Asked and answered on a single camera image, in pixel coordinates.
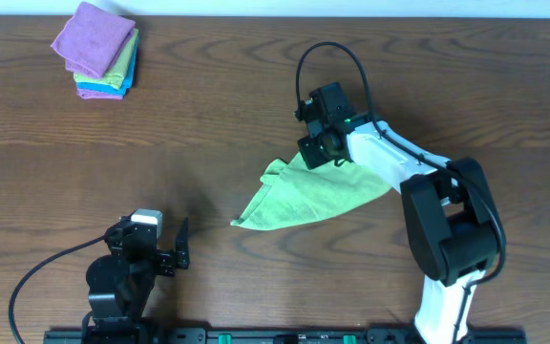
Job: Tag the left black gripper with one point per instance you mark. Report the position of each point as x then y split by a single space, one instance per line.
164 259

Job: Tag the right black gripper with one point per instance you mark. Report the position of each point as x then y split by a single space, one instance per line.
314 152

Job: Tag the green microfiber cloth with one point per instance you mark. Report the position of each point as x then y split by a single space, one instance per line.
293 195

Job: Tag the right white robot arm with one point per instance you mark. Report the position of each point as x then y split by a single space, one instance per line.
453 228

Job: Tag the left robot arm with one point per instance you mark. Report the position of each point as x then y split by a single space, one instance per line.
120 283

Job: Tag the blue folded cloth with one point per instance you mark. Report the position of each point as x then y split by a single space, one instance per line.
127 82

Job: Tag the purple folded cloth at bottom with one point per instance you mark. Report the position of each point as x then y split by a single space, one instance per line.
90 94

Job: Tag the purple folded cloth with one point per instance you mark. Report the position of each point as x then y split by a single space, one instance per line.
90 94
92 40

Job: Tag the light green folded cloth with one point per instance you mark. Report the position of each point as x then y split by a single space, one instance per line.
115 74

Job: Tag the purple folded cloth on top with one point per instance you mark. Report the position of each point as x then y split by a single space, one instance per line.
92 40

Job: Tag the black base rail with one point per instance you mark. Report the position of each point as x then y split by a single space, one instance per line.
375 335

